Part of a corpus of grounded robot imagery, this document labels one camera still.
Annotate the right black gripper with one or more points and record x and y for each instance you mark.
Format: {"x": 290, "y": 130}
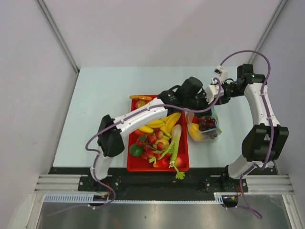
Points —
{"x": 224, "y": 100}

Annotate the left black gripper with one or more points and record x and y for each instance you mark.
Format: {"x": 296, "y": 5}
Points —
{"x": 206, "y": 105}

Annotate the purple grape bunch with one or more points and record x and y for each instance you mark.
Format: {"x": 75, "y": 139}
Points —
{"x": 207, "y": 123}

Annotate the clear zip top bag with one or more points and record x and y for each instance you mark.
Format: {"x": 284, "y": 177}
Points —
{"x": 208, "y": 135}

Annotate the yellow lemon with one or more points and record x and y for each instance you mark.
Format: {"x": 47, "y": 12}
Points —
{"x": 193, "y": 130}

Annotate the red bell pepper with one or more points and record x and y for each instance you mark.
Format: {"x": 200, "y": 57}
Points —
{"x": 195, "y": 120}

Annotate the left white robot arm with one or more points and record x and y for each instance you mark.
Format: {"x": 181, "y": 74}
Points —
{"x": 190, "y": 97}

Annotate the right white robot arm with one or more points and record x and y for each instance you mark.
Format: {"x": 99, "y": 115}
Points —
{"x": 266, "y": 140}

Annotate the small yellow banana bunch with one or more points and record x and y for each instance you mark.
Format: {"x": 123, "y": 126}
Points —
{"x": 170, "y": 122}

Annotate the green celery stalk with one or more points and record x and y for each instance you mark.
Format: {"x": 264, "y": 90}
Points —
{"x": 170, "y": 154}

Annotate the red plastic tray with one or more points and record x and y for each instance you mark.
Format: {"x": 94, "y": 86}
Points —
{"x": 140, "y": 164}

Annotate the orange ginger root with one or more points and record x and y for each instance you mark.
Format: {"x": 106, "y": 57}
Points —
{"x": 140, "y": 97}

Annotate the red peach apple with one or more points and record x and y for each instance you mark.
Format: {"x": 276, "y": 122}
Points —
{"x": 180, "y": 160}

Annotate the lychee cluster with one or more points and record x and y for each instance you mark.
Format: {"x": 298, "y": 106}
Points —
{"x": 152, "y": 143}

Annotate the green lime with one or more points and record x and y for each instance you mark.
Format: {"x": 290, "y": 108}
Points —
{"x": 135, "y": 150}

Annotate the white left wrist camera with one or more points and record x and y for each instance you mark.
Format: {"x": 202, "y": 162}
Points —
{"x": 213, "y": 90}

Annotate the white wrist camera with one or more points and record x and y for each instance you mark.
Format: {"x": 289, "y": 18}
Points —
{"x": 213, "y": 90}
{"x": 221, "y": 72}

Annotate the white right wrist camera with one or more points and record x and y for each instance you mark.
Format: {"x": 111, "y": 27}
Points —
{"x": 221, "y": 72}

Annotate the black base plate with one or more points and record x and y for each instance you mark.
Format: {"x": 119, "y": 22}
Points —
{"x": 199, "y": 184}

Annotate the aluminium rail frame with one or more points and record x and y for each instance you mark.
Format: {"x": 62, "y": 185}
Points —
{"x": 83, "y": 189}

